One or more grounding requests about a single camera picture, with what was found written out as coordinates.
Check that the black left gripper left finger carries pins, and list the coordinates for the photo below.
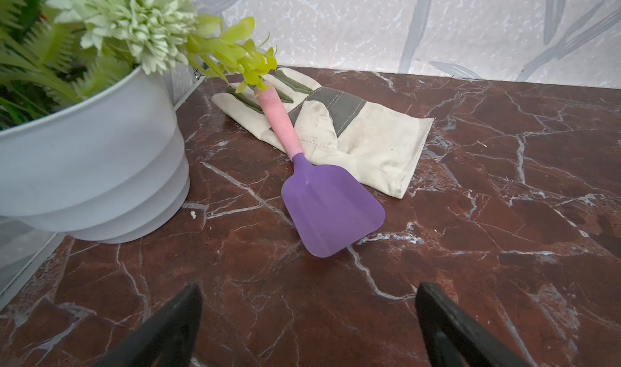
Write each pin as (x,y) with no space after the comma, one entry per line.
(168,338)

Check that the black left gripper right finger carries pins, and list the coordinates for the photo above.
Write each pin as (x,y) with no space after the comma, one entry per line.
(453,338)

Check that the white ribbed plant pot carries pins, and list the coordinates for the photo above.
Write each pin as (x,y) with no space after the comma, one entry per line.
(111,169)

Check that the beige and grey garden glove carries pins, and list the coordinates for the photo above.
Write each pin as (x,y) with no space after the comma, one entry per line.
(378,146)

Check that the artificial green plant with flowers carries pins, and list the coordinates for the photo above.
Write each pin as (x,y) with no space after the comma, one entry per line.
(58,53)

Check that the purple trowel pink handle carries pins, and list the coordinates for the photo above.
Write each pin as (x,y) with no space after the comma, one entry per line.
(329,208)

